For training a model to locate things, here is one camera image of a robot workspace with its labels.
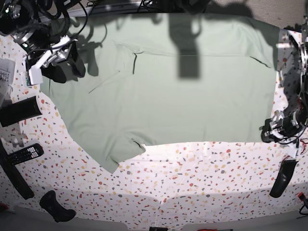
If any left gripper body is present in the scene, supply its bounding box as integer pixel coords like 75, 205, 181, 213
270, 109, 307, 144

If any long black bar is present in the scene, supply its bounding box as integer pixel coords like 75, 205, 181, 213
0, 142, 34, 200

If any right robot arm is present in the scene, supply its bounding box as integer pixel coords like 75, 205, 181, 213
0, 0, 86, 86

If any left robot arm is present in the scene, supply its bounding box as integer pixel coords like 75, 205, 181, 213
261, 23, 308, 146

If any black TV remote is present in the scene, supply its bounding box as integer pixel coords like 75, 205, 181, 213
8, 143, 44, 165

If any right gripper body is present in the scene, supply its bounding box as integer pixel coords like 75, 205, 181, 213
25, 36, 72, 67

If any black curved handle right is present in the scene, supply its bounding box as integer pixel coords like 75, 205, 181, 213
269, 160, 298, 198

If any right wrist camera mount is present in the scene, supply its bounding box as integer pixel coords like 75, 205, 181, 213
23, 36, 77, 86

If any red handled screwdriver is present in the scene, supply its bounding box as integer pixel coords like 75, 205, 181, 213
197, 229, 233, 231

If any black curved handle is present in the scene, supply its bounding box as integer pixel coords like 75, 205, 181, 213
39, 190, 77, 222
269, 160, 298, 198

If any black curved handle left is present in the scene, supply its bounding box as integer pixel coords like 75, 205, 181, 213
39, 190, 77, 222

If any black cylinder speaker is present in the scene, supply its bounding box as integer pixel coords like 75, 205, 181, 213
0, 96, 42, 127

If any light green T-shirt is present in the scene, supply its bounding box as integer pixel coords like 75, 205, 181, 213
40, 13, 280, 173

